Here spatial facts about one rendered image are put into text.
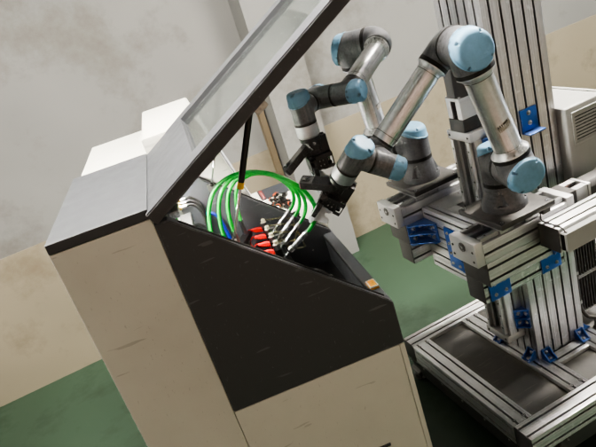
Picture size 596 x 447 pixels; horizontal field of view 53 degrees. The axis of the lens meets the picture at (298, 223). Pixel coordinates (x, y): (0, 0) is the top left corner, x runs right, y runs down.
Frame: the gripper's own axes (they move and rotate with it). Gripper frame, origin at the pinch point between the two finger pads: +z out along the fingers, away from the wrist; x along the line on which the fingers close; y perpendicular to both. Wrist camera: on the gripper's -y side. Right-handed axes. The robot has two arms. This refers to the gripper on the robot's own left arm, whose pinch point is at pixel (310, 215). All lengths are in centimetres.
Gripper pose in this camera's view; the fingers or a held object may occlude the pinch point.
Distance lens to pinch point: 195.1
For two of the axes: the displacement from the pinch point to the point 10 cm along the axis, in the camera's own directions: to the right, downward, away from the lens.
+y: 8.9, 4.5, 0.6
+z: -3.6, 6.1, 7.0
